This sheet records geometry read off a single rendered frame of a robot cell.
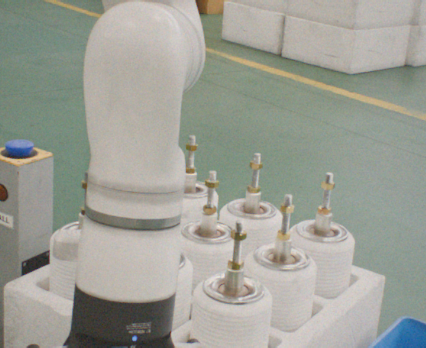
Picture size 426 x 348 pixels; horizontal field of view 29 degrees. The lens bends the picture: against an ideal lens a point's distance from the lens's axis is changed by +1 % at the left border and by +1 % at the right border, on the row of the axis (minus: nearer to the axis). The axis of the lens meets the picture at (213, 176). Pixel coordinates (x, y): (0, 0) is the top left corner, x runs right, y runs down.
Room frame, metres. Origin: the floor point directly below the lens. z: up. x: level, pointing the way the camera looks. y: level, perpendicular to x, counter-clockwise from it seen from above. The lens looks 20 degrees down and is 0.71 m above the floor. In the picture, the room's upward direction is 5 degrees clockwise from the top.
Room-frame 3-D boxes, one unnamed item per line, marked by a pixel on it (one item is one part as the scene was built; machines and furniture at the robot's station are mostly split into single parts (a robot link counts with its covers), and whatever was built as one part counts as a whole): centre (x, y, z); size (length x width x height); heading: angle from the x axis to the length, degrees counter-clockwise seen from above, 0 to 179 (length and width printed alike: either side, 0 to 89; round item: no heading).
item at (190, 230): (1.05, 0.00, 0.25); 0.08 x 0.08 x 0.01
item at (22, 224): (1.14, 0.29, 0.16); 0.07 x 0.07 x 0.31; 58
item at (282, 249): (0.98, -0.10, 0.26); 0.02 x 0.02 x 0.03
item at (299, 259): (0.98, -0.10, 0.25); 0.08 x 0.08 x 0.01
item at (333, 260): (1.08, -0.16, 0.16); 0.10 x 0.10 x 0.18
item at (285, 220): (0.98, -0.10, 0.30); 0.01 x 0.01 x 0.08; 81
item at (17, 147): (1.14, 0.29, 0.32); 0.04 x 0.04 x 0.02
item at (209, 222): (1.05, 0.00, 0.26); 0.02 x 0.02 x 0.03
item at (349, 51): (3.65, -0.54, 0.09); 0.39 x 0.39 x 0.18; 45
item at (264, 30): (3.97, -0.26, 0.09); 0.39 x 0.39 x 0.18; 42
